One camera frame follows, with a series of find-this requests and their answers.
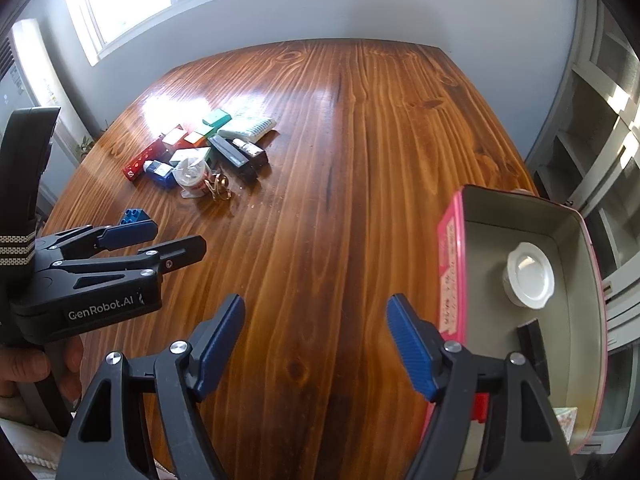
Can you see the small red block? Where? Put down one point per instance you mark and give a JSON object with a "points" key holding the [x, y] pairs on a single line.
{"points": [[481, 407]]}

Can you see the wooden desktop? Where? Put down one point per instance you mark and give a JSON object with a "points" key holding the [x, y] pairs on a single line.
{"points": [[325, 210]]}

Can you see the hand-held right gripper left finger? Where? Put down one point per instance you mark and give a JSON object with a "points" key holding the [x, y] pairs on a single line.
{"points": [[220, 340]]}

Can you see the red dotted box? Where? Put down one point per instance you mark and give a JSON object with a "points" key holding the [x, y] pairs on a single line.
{"points": [[142, 160]]}

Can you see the small blue bottle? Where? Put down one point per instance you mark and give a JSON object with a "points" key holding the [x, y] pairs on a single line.
{"points": [[161, 173]]}

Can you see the pink hair roller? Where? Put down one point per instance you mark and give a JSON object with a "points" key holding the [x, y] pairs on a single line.
{"points": [[194, 125]]}

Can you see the clear plastic tape roll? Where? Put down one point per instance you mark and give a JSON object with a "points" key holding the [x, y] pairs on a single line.
{"points": [[190, 172]]}

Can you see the window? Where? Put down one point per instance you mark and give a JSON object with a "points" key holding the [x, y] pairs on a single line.
{"points": [[140, 0]]}

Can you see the black rectangular item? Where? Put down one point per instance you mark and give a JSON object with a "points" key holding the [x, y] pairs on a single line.
{"points": [[532, 345]]}

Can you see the orange yellow block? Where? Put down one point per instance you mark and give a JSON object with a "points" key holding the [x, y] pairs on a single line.
{"points": [[194, 138]]}

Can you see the pink tin box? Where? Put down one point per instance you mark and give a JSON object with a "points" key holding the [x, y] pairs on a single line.
{"points": [[575, 350]]}

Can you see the green plant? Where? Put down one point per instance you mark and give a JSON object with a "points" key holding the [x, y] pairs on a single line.
{"points": [[86, 146]]}

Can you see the pale green packet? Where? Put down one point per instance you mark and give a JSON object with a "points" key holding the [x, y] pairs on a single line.
{"points": [[565, 422]]}

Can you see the long black box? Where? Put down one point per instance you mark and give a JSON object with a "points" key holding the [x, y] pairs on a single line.
{"points": [[229, 151]]}

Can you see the teal plastic box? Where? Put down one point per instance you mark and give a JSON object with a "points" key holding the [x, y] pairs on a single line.
{"points": [[216, 117]]}

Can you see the grey glass-door cabinet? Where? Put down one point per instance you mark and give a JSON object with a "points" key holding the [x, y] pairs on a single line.
{"points": [[600, 125]]}

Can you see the small brown glass bottle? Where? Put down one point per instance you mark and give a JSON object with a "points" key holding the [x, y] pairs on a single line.
{"points": [[247, 148]]}

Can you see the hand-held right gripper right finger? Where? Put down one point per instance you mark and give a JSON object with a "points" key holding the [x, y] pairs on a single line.
{"points": [[410, 350]]}

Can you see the person's white knit clothing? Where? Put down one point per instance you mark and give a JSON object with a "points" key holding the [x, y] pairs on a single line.
{"points": [[25, 450]]}

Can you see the person's left hand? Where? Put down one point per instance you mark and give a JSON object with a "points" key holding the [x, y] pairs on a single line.
{"points": [[20, 367]]}

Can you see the white round lid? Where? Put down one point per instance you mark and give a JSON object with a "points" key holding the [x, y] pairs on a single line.
{"points": [[530, 275]]}

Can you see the white air conditioner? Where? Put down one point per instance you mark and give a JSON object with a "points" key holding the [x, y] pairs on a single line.
{"points": [[35, 75]]}

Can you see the white wipes pack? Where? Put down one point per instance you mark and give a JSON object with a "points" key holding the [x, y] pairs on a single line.
{"points": [[247, 128]]}

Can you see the blue building block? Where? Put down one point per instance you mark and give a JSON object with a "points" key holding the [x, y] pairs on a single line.
{"points": [[134, 217]]}

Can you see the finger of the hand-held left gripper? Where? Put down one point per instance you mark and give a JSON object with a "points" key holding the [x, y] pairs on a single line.
{"points": [[175, 255], [127, 234]]}

